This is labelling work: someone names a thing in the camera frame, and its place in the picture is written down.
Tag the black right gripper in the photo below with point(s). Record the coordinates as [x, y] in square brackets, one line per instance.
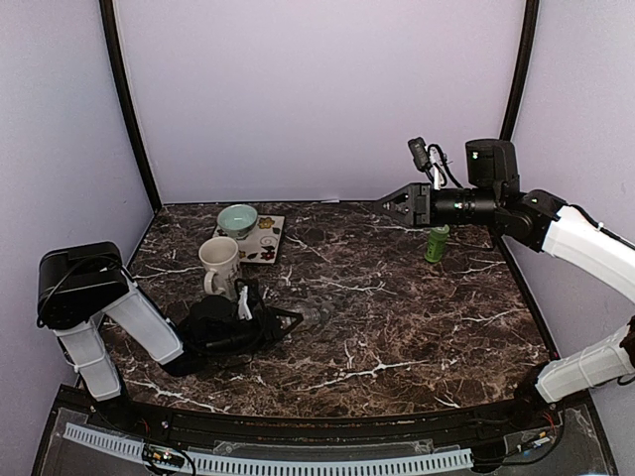
[419, 195]

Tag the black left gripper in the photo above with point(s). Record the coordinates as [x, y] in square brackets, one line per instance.
[269, 339]

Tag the green pill bottle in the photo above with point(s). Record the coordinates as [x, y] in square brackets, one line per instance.
[437, 240]

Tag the grey weekly pill organizer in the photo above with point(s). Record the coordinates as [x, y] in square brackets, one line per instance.
[326, 311]

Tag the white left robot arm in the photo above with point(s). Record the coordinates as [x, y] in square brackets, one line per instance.
[79, 285]

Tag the square floral ceramic plate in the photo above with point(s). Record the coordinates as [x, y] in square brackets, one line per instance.
[261, 244]

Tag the beige ceramic mug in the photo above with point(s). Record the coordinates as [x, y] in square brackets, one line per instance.
[219, 257]

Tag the celadon bowl on plate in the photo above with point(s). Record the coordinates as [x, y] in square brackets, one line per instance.
[237, 220]

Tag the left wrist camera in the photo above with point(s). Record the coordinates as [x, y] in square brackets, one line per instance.
[248, 299]

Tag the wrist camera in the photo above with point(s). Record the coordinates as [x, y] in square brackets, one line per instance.
[431, 160]
[248, 299]

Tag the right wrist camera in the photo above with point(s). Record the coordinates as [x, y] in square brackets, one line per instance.
[431, 160]

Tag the black corner frame post right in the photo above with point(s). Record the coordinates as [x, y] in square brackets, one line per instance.
[521, 69]

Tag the black corner frame post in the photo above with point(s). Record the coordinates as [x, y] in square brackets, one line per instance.
[122, 87]
[521, 69]

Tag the white slotted cable duct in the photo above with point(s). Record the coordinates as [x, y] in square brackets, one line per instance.
[243, 459]

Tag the black front rail base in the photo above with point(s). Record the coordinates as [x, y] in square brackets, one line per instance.
[277, 401]

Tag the black corner frame post left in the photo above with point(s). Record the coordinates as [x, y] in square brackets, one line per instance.
[122, 87]

